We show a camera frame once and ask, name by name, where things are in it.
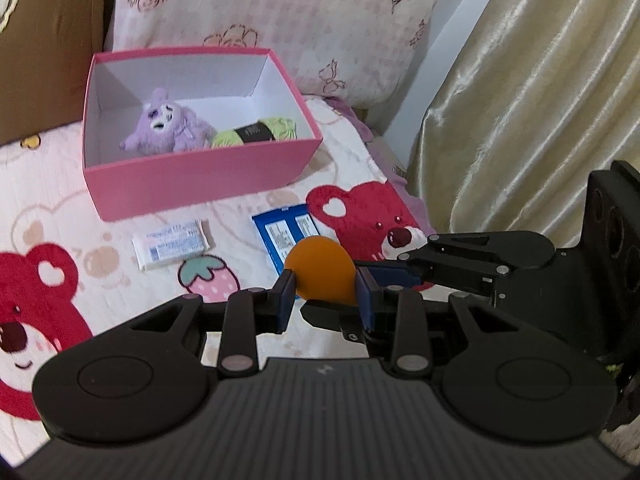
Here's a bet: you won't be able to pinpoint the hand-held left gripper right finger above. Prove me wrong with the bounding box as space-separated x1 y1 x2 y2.
356 266 527 380

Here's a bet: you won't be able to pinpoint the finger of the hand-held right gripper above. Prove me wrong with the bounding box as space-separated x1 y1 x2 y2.
300 301 396 356
356 231 557 297

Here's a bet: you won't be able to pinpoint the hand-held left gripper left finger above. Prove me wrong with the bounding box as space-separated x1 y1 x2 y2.
129 269 297 380

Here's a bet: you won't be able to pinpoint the orange egg-shaped sponge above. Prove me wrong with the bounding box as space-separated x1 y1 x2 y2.
283 236 357 306

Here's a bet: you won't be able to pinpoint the pink cardboard box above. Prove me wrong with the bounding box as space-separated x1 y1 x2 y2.
82 47 324 222

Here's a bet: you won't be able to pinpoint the green yarn ball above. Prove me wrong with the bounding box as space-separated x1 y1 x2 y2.
210 116 298 150

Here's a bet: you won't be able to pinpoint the purple plush toy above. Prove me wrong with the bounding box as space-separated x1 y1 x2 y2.
119 87 217 155

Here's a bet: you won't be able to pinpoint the blue foil packet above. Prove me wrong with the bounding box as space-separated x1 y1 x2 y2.
251 204 322 276

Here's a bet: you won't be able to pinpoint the white tissue packet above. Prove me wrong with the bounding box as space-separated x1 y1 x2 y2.
131 219 210 272

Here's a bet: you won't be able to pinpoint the bear printed blanket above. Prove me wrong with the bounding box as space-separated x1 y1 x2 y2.
0 94 442 467

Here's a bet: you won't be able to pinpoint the beige satin curtain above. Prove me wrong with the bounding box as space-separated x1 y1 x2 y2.
406 0 640 252

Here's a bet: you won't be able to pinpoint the pink floral pillow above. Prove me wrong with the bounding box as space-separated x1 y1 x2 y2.
104 0 444 109

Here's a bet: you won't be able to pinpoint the brown embroidered pillow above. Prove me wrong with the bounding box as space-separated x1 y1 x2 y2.
0 0 109 147

